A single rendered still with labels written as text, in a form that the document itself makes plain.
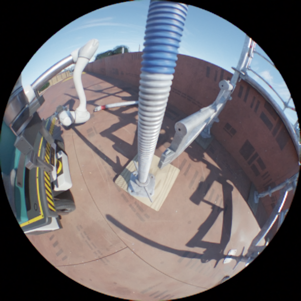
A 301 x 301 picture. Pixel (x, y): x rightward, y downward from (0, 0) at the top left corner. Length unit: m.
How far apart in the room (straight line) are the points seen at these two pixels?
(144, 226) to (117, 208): 0.19
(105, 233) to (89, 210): 0.17
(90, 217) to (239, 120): 1.37
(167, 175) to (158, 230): 0.35
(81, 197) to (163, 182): 0.54
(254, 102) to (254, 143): 0.38
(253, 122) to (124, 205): 1.19
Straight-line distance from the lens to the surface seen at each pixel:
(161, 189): 0.56
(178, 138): 0.34
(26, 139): 0.29
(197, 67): 1.09
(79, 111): 0.85
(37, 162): 0.31
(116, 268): 0.75
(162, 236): 0.61
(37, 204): 0.47
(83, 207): 0.67
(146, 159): 0.21
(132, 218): 0.57
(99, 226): 0.63
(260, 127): 1.05
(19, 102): 0.30
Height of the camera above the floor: 0.56
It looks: 56 degrees down
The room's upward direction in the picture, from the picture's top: 11 degrees clockwise
